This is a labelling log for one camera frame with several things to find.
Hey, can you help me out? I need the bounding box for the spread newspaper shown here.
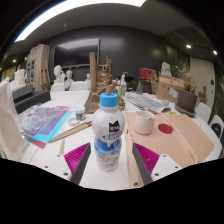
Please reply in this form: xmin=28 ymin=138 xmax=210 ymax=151
xmin=123 ymin=91 xmax=168 ymax=114

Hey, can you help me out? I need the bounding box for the black flat case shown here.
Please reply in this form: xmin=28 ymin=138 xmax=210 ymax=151
xmin=12 ymin=83 xmax=52 ymax=114

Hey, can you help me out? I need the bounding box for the large white ceiling light panel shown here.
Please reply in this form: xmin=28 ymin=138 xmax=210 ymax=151
xmin=14 ymin=0 xmax=148 ymax=43

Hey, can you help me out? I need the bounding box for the white blue-capped drink bottle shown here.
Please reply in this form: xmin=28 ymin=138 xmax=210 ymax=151
xmin=91 ymin=92 xmax=126 ymax=173

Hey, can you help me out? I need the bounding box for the small paint jar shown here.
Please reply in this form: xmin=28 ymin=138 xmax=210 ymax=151
xmin=74 ymin=106 xmax=87 ymax=122

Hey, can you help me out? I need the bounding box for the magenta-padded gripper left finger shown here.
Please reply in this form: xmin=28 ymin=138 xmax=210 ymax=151
xmin=41 ymin=142 xmax=92 ymax=185

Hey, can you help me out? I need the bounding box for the colourful painting sheet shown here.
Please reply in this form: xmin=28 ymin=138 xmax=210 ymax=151
xmin=20 ymin=104 xmax=73 ymax=144

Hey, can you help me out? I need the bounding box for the wooden paintbrush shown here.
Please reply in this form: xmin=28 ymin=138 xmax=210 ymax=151
xmin=48 ymin=120 xmax=93 ymax=144

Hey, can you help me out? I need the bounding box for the red box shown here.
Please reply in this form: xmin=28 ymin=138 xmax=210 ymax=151
xmin=138 ymin=67 xmax=158 ymax=82

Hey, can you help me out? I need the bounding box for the black wall screen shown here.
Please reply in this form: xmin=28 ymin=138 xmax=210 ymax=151
xmin=53 ymin=37 xmax=101 ymax=69

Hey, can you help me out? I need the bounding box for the flat round red coaster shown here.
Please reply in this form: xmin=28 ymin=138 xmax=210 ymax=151
xmin=157 ymin=123 xmax=174 ymax=135

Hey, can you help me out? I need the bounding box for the black backpack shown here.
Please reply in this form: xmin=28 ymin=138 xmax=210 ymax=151
xmin=210 ymin=121 xmax=223 ymax=138

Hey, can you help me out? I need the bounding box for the grey round plant saucer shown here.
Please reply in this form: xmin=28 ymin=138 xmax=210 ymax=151
xmin=173 ymin=103 xmax=198 ymax=118

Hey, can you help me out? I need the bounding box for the white plaster bust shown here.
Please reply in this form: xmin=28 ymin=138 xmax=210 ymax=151
xmin=53 ymin=64 xmax=65 ymax=84
xmin=64 ymin=69 xmax=75 ymax=90

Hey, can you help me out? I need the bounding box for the white cabinet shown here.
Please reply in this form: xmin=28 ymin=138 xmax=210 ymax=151
xmin=25 ymin=44 xmax=51 ymax=91

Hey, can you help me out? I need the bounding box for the clear spray bottle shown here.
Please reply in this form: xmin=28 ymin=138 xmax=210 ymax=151
xmin=118 ymin=73 xmax=128 ymax=97

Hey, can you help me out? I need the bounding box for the wooden easel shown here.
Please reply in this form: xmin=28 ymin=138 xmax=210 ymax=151
xmin=38 ymin=59 xmax=53 ymax=92

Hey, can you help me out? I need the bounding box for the wooden figure statue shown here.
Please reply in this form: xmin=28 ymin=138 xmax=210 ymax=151
xmin=198 ymin=85 xmax=208 ymax=104

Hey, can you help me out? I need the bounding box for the thin wooden stick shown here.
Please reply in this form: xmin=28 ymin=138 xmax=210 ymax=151
xmin=59 ymin=138 xmax=66 ymax=155

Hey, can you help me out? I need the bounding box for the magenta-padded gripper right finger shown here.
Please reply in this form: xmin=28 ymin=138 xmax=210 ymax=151
xmin=131 ymin=142 xmax=184 ymax=186

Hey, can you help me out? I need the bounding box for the clear glass flask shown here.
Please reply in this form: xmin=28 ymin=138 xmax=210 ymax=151
xmin=135 ymin=79 xmax=144 ymax=95

